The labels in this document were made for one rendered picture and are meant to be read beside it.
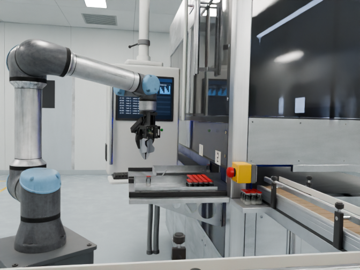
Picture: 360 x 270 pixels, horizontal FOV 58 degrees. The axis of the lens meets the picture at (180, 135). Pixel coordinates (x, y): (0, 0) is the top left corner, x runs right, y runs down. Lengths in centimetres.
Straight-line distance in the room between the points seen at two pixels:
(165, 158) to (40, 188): 136
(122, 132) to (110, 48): 481
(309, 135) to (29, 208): 107
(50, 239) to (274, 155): 87
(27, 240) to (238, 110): 86
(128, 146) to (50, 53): 127
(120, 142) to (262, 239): 120
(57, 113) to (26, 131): 574
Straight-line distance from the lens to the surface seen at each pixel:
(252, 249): 143
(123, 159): 224
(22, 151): 120
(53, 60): 108
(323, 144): 147
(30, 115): 119
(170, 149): 230
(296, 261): 62
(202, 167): 197
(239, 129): 131
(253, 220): 139
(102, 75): 115
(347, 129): 153
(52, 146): 696
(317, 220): 100
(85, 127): 685
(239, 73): 132
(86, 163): 691
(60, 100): 691
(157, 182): 159
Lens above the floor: 120
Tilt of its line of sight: 3 degrees down
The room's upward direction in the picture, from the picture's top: 1 degrees clockwise
